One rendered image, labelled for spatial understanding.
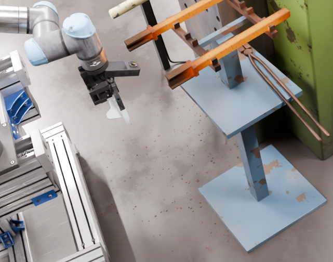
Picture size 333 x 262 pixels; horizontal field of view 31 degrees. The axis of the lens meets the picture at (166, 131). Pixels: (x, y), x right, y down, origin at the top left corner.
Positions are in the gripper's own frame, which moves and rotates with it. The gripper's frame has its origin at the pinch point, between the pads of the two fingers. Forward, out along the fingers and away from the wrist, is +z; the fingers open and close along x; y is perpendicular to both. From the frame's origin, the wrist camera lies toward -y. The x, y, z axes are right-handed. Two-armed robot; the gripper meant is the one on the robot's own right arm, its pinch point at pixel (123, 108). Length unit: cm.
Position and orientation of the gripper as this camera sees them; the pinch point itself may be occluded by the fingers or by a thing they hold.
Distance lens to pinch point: 184.1
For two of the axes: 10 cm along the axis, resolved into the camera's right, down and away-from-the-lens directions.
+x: 3.2, 6.4, -7.0
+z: 2.5, 6.5, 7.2
